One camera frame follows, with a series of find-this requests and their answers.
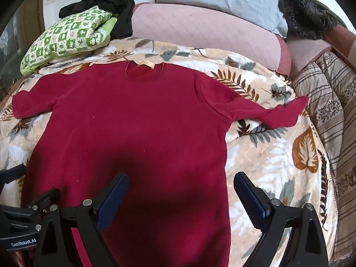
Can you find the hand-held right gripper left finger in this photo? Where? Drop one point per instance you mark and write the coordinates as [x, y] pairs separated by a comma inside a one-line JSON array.
[[111, 200]]

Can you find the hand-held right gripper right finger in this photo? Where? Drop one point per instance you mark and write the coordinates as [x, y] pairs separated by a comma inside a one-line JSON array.
[[250, 200]]

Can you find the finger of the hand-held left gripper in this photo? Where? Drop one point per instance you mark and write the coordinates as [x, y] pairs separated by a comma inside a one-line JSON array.
[[12, 173], [44, 199]]

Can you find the red sweater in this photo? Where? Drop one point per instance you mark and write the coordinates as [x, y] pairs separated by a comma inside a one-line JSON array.
[[139, 116]]

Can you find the leaf print blanket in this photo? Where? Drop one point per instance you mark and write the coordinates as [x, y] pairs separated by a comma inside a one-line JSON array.
[[278, 158]]

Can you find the dark patterned curtain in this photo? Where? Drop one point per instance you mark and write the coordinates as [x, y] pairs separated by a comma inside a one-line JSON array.
[[8, 61]]

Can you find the brown striped quilt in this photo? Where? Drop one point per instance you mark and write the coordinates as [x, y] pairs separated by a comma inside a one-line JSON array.
[[333, 111]]

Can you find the green checkered pillow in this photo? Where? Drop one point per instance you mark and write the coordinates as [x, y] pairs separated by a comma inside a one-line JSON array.
[[66, 39]]

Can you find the pink quilted cushion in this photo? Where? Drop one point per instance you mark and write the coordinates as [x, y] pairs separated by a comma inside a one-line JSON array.
[[303, 55], [208, 30]]

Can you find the brown wooden furniture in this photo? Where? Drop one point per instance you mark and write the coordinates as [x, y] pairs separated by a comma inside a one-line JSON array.
[[32, 19]]

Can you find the reddish brown cloth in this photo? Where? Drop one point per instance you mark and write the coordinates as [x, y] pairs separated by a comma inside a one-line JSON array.
[[342, 37]]

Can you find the dark fur trimmed coat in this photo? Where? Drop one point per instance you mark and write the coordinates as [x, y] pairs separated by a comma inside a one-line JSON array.
[[303, 14]]

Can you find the black garment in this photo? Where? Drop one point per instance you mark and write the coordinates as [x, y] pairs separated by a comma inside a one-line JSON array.
[[116, 2]]

